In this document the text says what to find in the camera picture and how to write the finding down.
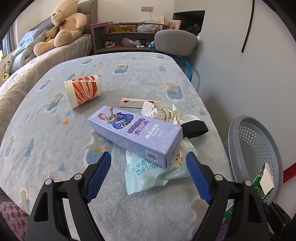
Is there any purple rug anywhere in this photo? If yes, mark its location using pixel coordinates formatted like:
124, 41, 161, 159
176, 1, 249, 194
0, 202, 30, 241

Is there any small green plush toy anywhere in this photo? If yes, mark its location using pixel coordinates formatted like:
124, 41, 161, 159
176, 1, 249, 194
2, 54, 14, 82

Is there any pink plastic box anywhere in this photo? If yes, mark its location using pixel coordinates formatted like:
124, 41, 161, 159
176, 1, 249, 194
90, 21, 111, 37

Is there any black wall strip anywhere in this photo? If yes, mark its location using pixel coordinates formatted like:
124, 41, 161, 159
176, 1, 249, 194
240, 0, 255, 53

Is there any purple cartoon print box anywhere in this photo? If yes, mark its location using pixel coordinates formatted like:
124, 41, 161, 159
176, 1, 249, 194
87, 105, 184, 168

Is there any blue printed quilt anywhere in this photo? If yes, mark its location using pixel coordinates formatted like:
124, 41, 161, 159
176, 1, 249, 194
10, 27, 55, 73

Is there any white plastic bag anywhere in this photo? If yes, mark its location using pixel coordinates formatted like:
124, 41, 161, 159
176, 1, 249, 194
136, 23, 162, 33

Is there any pink plastic bag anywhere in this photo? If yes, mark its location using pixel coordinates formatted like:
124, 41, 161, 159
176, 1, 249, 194
122, 37, 141, 47

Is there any tan teddy bear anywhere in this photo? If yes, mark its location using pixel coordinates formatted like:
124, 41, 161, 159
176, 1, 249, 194
33, 0, 87, 56

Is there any bed with beige cover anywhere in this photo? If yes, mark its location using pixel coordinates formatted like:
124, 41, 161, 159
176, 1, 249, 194
0, 34, 93, 144

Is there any black elastic strap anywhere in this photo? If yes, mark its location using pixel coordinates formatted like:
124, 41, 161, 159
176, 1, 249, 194
181, 120, 208, 139

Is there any red hoop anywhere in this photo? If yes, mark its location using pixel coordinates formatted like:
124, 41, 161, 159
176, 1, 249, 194
282, 159, 296, 183

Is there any grey chair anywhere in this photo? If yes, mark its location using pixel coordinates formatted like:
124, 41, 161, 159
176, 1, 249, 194
154, 29, 200, 56

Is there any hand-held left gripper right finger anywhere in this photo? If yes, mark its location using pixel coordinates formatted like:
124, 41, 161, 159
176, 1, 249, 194
186, 152, 271, 241

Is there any gold foil package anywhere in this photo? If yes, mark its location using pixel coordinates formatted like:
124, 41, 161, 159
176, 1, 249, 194
109, 24, 137, 33

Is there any green and white milk carton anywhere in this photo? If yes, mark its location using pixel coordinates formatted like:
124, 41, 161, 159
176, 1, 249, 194
252, 162, 275, 202

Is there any white paper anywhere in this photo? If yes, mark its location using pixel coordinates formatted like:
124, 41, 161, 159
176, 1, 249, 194
141, 101, 185, 127

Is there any white box with red hearts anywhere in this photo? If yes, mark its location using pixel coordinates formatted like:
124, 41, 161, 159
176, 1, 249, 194
119, 97, 155, 109

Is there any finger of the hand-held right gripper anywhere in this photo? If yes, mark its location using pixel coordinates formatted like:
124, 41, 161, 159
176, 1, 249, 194
262, 201, 292, 234

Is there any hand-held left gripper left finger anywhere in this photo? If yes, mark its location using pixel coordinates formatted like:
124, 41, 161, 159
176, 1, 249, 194
25, 152, 112, 241

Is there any light blue wipes packet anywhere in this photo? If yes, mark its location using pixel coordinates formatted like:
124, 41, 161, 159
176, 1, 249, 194
124, 139, 199, 195

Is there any white plastic lid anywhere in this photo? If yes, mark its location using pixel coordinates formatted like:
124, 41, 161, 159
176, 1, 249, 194
180, 114, 201, 124

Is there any grey perforated plastic basket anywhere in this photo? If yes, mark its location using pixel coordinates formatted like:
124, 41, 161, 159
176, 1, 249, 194
223, 115, 284, 207

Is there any red striped paper cup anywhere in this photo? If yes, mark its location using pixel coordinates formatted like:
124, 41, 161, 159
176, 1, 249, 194
64, 75, 102, 110

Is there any grey shelf unit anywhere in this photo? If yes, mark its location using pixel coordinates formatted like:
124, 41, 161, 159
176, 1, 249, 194
90, 22, 171, 55

